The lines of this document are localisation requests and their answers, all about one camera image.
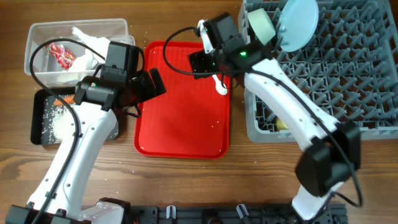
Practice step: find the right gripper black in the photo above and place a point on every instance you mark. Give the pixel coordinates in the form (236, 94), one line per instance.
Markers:
(198, 61)

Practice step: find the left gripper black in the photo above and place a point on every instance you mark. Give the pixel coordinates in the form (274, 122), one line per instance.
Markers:
(145, 78)

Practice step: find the green bowl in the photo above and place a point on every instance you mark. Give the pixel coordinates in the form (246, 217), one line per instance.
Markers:
(261, 25)

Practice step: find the white paper napkin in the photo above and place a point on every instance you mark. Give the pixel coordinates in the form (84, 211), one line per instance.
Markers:
(89, 60)

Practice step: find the orange carrot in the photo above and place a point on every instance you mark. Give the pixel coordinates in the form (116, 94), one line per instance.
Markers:
(66, 99)

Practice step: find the red snack wrapper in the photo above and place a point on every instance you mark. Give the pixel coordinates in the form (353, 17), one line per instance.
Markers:
(62, 55)

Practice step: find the yellow plastic cup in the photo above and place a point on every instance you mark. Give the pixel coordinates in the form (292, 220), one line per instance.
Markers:
(281, 125)

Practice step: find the large light blue plate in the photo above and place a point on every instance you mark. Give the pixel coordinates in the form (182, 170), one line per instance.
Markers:
(298, 22)

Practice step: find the white rice grains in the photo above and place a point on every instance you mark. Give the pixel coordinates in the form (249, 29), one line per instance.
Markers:
(56, 122)

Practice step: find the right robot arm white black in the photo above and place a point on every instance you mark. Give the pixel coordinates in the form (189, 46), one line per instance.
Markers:
(331, 149)

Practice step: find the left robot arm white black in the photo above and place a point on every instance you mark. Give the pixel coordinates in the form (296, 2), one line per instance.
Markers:
(100, 99)

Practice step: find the clear plastic waste bin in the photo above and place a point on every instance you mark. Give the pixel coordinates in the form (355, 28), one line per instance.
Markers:
(45, 66)

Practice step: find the black waste tray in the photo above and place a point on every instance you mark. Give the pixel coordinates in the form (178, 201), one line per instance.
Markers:
(38, 108)

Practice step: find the grey dishwasher rack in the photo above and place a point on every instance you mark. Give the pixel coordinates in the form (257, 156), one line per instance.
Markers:
(349, 66)

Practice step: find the white plastic spoon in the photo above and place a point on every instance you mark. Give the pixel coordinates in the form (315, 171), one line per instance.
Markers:
(219, 86)

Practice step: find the red serving tray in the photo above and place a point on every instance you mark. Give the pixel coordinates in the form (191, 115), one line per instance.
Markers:
(191, 120)

